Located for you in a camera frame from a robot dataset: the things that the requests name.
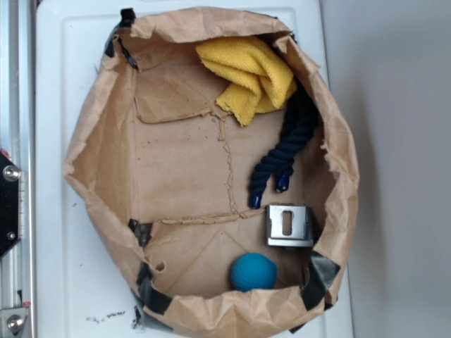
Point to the blue ball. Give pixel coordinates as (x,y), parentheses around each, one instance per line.
(253,271)

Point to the black mounting plate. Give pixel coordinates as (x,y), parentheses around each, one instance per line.
(9,203)

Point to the yellow folded cloth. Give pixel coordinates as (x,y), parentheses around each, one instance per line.
(260,80)

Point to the brown paper bag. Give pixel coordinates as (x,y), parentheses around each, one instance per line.
(150,116)

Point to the aluminium frame rail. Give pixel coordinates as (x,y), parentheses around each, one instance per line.
(18,268)

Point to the silver metal angle bracket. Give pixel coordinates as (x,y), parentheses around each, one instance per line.
(289,226)

